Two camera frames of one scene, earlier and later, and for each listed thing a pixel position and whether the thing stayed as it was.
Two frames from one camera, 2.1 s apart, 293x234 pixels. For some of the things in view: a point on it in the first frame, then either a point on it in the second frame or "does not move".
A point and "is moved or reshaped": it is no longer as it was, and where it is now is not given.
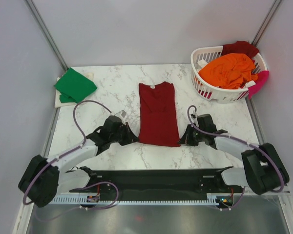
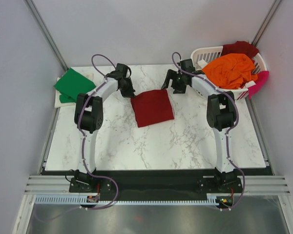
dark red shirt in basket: [242, 47] does not move
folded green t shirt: [74, 87] does not move
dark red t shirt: [158, 123] is moved or reshaped
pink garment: [262, 78] does not move
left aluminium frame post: [33, 10] does not move
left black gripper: [130, 137] → [130, 93]
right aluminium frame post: [266, 22] does not move
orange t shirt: [232, 70] does not move
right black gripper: [186, 139] → [172, 74]
